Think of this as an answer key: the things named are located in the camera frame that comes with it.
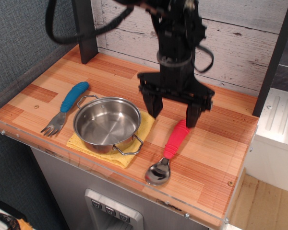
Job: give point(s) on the dark grey left post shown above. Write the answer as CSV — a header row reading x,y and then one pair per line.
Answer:
x,y
84,22

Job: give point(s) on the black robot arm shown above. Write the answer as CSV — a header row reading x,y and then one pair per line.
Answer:
x,y
179,30

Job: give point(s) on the orange object at corner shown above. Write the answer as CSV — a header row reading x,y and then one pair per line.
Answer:
x,y
24,225

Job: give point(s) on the yellow folded cloth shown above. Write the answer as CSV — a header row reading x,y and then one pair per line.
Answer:
x,y
114,156

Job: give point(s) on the dark grey post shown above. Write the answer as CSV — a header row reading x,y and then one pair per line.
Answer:
x,y
272,67
84,22

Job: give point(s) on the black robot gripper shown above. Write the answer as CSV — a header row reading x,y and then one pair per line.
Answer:
x,y
178,84

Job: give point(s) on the white toy sink unit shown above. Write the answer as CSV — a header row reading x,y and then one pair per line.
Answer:
x,y
267,159

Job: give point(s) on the blue handled metal fork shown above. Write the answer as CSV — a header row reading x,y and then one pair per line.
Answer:
x,y
57,122

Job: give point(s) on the silver metal pot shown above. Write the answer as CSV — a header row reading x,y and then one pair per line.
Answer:
x,y
108,124

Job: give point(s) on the dark grey right post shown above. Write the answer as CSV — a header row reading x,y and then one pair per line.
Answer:
x,y
272,67

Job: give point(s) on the clear acrylic edge guard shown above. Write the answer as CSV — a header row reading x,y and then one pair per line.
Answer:
x,y
204,172

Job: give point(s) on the grey cabinet front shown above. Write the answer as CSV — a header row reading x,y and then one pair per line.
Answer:
x,y
68,184

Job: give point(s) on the silver dispenser panel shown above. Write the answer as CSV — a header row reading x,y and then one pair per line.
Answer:
x,y
108,214

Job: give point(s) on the red handled metal spoon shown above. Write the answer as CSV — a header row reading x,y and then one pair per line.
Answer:
x,y
159,173

